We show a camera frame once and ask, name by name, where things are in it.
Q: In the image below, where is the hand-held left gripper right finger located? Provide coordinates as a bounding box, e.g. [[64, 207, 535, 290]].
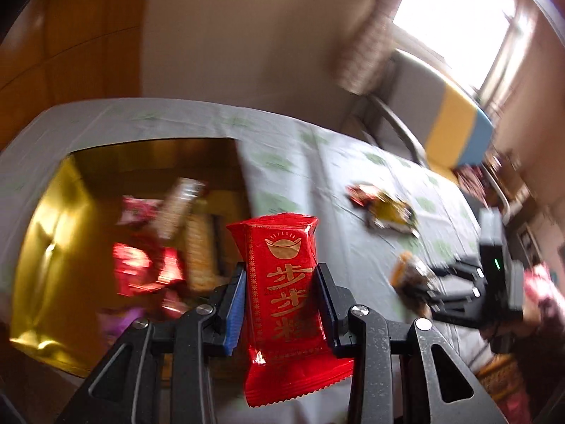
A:
[[314, 263, 508, 424]]

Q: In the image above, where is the wooden cabinet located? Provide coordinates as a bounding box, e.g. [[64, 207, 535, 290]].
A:
[[0, 0, 153, 151]]

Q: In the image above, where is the grey yellow blue chair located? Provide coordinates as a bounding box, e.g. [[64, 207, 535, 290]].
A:
[[349, 48, 494, 173]]

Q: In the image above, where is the rattan chair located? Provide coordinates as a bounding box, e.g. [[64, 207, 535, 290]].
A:
[[479, 355, 527, 400]]

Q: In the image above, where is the window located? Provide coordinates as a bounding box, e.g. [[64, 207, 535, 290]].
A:
[[393, 0, 537, 93]]

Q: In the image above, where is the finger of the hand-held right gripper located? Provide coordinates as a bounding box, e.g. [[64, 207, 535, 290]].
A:
[[415, 285, 492, 330], [430, 258, 486, 284]]

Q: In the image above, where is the pink cloth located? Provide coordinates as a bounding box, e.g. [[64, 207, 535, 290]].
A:
[[454, 164, 488, 195]]

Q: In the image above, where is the orange wafer biscuit packet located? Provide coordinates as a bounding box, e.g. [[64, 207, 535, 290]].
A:
[[155, 178, 207, 241]]

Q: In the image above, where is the yellow snack bag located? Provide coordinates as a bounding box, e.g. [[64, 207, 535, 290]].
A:
[[366, 192, 420, 236]]

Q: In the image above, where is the red gold-print snack packet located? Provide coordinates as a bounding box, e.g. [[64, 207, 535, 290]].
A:
[[226, 213, 356, 407]]

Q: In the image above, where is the orange clear snack packet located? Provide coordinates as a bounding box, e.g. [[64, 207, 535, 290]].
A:
[[391, 251, 435, 301]]

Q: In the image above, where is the pale green-patterned tablecloth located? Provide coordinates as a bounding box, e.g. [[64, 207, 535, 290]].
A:
[[0, 97, 499, 376]]

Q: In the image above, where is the small red snack packet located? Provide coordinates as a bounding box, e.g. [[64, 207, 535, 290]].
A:
[[161, 289, 188, 319], [345, 182, 386, 207]]

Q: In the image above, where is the person's right forearm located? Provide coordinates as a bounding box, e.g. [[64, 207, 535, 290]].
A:
[[523, 263, 559, 323]]

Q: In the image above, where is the gold gift box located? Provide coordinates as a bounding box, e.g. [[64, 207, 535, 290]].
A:
[[9, 138, 252, 378]]

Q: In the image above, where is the long wafer biscuit packet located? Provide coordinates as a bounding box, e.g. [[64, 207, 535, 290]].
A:
[[184, 211, 222, 288]]

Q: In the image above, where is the patterned curtain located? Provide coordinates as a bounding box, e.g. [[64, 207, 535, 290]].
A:
[[333, 0, 424, 95]]

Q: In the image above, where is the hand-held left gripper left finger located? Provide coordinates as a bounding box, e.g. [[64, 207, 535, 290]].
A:
[[55, 264, 247, 424]]

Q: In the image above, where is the purple snack packet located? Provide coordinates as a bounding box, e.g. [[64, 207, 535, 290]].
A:
[[98, 308, 137, 338]]

